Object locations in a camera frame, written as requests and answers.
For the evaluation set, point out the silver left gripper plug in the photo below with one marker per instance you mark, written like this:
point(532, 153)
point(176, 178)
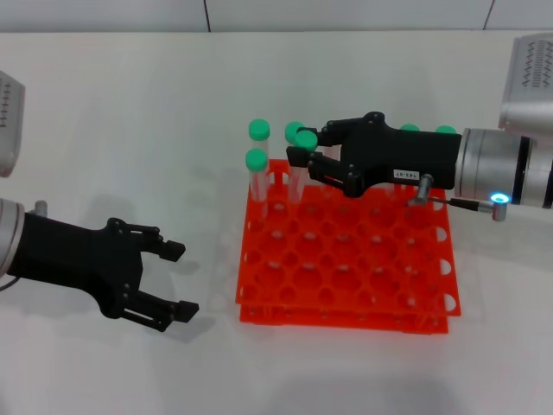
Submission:
point(41, 207)

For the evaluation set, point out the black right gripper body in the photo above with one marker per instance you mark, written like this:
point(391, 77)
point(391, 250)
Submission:
point(410, 155)

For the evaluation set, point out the orange plastic test tube rack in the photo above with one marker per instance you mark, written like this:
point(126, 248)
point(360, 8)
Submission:
point(345, 259)

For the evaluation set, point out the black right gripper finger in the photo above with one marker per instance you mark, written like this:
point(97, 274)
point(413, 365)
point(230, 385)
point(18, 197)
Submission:
point(298, 156)
point(330, 134)

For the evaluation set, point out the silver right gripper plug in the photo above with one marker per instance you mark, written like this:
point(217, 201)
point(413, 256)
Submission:
point(424, 186)

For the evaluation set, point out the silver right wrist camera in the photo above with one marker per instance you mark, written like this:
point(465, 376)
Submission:
point(527, 86)

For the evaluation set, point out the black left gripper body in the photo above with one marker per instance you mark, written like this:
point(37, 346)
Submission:
point(78, 263)

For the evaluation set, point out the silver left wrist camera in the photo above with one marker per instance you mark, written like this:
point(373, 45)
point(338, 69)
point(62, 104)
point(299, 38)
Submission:
point(10, 125)

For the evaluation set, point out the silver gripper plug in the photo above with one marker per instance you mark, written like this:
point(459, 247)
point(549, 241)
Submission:
point(41, 207)
point(424, 186)

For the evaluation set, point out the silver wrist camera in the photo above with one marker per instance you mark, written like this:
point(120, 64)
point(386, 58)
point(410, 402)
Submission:
point(10, 125)
point(527, 86)

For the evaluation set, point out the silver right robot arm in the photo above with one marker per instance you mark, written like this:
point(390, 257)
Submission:
point(492, 164)

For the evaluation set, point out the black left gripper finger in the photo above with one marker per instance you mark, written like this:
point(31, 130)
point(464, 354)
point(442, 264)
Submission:
point(186, 312)
point(173, 250)

